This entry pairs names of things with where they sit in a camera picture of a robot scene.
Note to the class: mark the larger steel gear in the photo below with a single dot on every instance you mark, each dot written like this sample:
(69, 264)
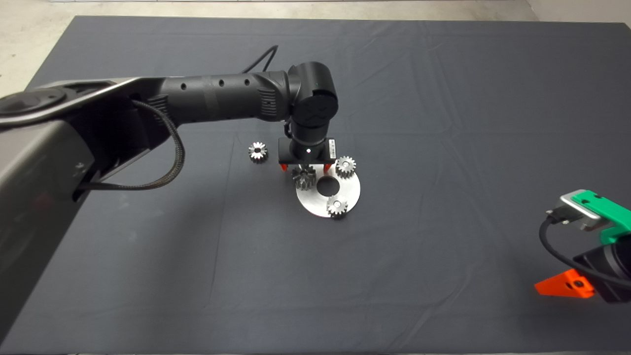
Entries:
(304, 178)

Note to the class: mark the silver camera box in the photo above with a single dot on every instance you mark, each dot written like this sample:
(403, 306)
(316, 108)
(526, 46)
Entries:
(581, 214)

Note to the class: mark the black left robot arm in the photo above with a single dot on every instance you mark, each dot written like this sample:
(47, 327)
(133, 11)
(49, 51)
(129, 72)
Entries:
(222, 96)

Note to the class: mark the small steel gear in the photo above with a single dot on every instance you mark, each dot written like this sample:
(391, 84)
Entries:
(258, 152)
(337, 206)
(345, 166)

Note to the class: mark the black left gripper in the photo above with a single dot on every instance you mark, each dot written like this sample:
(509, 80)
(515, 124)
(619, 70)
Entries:
(286, 153)

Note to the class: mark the round metal plate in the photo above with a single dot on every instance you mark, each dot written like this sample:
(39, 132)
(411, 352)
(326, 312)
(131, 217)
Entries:
(315, 204)

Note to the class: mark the dark grey table cloth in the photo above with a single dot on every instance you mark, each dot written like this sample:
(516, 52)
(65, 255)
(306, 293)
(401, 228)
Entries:
(394, 276)

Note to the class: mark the bright green camera mount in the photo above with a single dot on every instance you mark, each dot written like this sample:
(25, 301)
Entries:
(613, 217)

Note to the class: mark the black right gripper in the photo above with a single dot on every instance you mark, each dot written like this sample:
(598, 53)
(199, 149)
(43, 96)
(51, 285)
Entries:
(604, 259)

